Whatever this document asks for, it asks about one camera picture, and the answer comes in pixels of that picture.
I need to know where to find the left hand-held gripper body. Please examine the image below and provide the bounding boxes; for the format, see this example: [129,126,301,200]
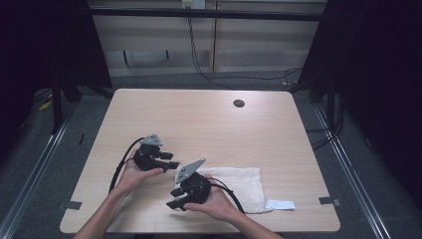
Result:
[133,133,167,172]

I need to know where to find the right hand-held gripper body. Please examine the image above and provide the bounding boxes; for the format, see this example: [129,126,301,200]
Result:
[174,158,212,204]

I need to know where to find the cream towel with white label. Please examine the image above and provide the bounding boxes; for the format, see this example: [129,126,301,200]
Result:
[174,166,297,215]

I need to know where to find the person's right hand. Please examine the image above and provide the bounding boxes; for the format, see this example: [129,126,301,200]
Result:
[182,173,241,223]

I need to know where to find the person's left hand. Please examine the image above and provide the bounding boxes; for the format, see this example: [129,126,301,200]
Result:
[115,147,165,197]

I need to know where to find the grey tape strip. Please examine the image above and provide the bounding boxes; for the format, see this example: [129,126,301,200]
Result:
[318,196,341,206]
[57,200,83,211]

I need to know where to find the black metal stand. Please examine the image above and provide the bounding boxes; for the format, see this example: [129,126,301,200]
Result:
[50,73,65,134]

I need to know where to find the yellow item on floor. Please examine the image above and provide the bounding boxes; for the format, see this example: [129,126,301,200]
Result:
[38,99,54,112]

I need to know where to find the black curtain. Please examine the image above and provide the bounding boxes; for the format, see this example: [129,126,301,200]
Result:
[297,0,422,203]
[0,0,113,160]

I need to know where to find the left hand-held gripper black cable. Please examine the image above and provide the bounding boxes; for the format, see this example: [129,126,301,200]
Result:
[108,136,147,194]

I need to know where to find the hand-held gripper black cable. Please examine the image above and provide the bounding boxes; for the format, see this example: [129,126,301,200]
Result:
[206,176,247,215]
[108,136,147,194]

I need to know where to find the right hand-held gripper black cable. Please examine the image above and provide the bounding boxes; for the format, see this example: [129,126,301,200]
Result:
[206,176,247,215]

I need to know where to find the black wall cable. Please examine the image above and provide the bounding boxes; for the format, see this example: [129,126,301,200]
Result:
[186,7,303,92]

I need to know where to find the aluminium floor rail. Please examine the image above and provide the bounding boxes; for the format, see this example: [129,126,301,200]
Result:
[312,102,393,239]
[0,99,80,239]

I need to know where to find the black floor cables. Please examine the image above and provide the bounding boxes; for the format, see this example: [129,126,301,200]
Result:
[307,95,344,151]

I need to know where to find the black horizontal frame bar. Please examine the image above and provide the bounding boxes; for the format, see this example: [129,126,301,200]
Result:
[89,7,324,22]

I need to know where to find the white wall socket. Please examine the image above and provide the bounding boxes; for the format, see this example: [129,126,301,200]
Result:
[181,0,207,10]

